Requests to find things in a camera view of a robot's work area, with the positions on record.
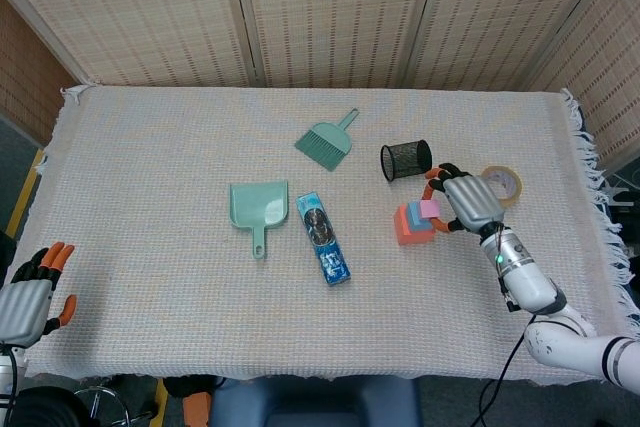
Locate black cable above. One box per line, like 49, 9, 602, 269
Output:
477, 315, 537, 427

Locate white woven tablecloth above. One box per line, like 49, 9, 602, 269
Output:
17, 84, 636, 383

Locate green hand brush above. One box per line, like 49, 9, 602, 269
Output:
294, 107, 360, 173

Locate medium blue foam cube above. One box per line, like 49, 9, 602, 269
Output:
404, 201, 434, 235

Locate green plastic dustpan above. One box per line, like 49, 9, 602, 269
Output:
229, 179, 290, 261

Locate large orange foam cube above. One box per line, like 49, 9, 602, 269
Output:
393, 204, 437, 248

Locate clear yellowish tape roll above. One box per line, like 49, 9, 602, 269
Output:
479, 164, 524, 209

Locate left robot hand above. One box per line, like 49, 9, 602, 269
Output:
0, 241, 78, 348

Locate chrome stool legs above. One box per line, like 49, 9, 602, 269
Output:
73, 383, 154, 427

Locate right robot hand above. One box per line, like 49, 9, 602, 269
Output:
422, 162, 506, 238

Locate blue cookie box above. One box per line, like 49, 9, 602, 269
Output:
295, 191, 352, 288

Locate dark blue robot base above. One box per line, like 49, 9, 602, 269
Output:
207, 375, 422, 427

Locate woven folding screen panel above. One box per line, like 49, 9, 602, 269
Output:
0, 0, 252, 88
404, 0, 626, 93
0, 0, 77, 134
228, 0, 442, 90
524, 0, 640, 173

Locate black mesh pen holder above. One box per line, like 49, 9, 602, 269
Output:
380, 139, 432, 183

